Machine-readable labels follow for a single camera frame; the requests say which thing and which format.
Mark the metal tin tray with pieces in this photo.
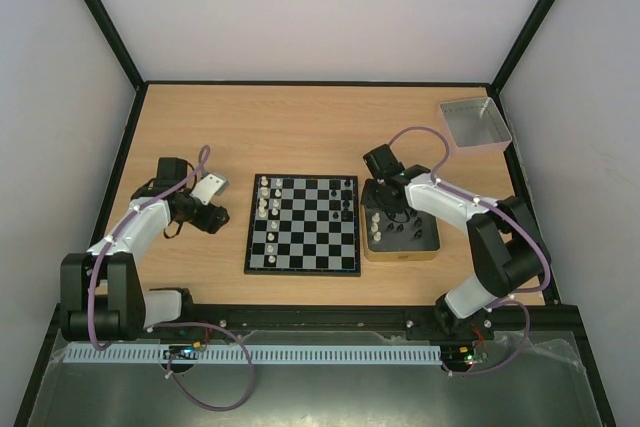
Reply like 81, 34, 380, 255
360, 203, 441, 262

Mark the black white chess board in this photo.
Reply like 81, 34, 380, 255
244, 173, 361, 277

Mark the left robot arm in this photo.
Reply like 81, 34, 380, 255
60, 157, 229, 350

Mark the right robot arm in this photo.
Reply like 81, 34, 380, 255
363, 144, 551, 339

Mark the empty metal tin box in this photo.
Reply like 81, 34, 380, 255
436, 97, 512, 156

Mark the metal sheet front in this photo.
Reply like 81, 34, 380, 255
28, 331, 602, 426

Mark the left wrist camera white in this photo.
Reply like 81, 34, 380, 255
190, 173, 228, 205

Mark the black aluminium frame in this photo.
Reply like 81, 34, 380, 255
12, 0, 619, 427

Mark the black mounting rail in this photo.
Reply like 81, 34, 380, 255
137, 306, 496, 341

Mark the grey slotted cable duct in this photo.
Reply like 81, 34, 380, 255
63, 343, 441, 366

